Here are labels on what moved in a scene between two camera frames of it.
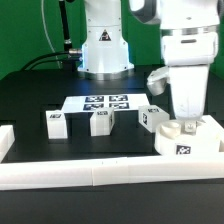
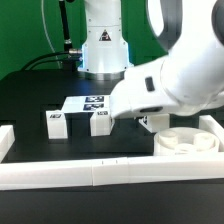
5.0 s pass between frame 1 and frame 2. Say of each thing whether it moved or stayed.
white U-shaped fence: stayed
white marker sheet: stayed
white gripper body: moved
